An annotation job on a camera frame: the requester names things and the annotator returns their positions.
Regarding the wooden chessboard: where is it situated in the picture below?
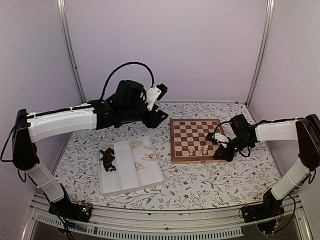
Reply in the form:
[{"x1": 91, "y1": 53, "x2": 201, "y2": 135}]
[{"x1": 169, "y1": 119, "x2": 220, "y2": 164}]

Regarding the white divided tray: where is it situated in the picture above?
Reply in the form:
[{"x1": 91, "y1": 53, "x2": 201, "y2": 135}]
[{"x1": 97, "y1": 136, "x2": 164, "y2": 197}]

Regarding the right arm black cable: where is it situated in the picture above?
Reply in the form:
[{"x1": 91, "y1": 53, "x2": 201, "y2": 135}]
[{"x1": 213, "y1": 121, "x2": 252, "y2": 158}]

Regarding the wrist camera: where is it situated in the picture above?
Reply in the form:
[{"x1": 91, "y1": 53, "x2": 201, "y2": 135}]
[
  {"x1": 146, "y1": 83, "x2": 168, "y2": 111},
  {"x1": 206, "y1": 132, "x2": 229, "y2": 148}
]

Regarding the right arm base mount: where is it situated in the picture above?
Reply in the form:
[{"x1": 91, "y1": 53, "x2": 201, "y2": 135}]
[{"x1": 239, "y1": 203, "x2": 285, "y2": 235}]

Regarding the aluminium frame post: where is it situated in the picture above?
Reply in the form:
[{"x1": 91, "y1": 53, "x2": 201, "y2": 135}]
[
  {"x1": 245, "y1": 0, "x2": 275, "y2": 108},
  {"x1": 56, "y1": 0, "x2": 87, "y2": 103}
]

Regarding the dark chess pieces pile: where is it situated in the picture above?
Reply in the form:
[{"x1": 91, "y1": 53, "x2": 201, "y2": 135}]
[{"x1": 100, "y1": 147, "x2": 116, "y2": 172}]

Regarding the left aluminium frame post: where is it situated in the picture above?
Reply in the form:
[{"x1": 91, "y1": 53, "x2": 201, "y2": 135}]
[{"x1": 56, "y1": 0, "x2": 87, "y2": 103}]

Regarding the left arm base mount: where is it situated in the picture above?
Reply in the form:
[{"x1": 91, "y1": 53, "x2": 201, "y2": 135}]
[{"x1": 48, "y1": 199, "x2": 93, "y2": 223}]

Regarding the right aluminium frame post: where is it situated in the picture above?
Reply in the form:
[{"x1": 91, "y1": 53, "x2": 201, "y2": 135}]
[{"x1": 245, "y1": 0, "x2": 275, "y2": 108}]

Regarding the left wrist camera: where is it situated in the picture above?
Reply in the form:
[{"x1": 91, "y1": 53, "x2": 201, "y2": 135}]
[{"x1": 146, "y1": 83, "x2": 168, "y2": 111}]

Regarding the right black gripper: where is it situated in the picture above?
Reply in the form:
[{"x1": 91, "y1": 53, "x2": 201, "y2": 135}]
[{"x1": 213, "y1": 135, "x2": 252, "y2": 163}]

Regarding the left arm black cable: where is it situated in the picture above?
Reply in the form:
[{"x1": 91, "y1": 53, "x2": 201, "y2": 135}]
[{"x1": 101, "y1": 61, "x2": 155, "y2": 101}]

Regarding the front aluminium rail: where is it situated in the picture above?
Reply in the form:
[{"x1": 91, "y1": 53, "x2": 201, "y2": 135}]
[{"x1": 22, "y1": 194, "x2": 315, "y2": 240}]

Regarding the light chess pieces pile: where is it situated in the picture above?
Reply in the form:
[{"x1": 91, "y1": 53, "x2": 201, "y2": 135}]
[{"x1": 129, "y1": 140, "x2": 156, "y2": 171}]

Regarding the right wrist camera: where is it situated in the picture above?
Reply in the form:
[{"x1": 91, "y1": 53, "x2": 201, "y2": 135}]
[{"x1": 206, "y1": 132, "x2": 229, "y2": 148}]

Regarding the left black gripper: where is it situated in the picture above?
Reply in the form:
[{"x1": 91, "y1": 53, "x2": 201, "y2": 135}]
[{"x1": 121, "y1": 102, "x2": 169, "y2": 129}]

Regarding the floral patterned table mat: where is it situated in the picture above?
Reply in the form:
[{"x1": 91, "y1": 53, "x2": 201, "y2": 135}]
[{"x1": 48, "y1": 101, "x2": 288, "y2": 211}]

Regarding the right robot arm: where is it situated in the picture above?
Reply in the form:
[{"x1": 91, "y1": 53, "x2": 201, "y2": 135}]
[{"x1": 206, "y1": 114, "x2": 320, "y2": 218}]

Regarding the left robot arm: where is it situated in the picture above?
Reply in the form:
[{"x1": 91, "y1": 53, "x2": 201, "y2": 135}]
[{"x1": 8, "y1": 80, "x2": 168, "y2": 217}]

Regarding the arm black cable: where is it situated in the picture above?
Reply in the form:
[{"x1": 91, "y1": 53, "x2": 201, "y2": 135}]
[
  {"x1": 213, "y1": 121, "x2": 252, "y2": 158},
  {"x1": 101, "y1": 61, "x2": 155, "y2": 101}
]

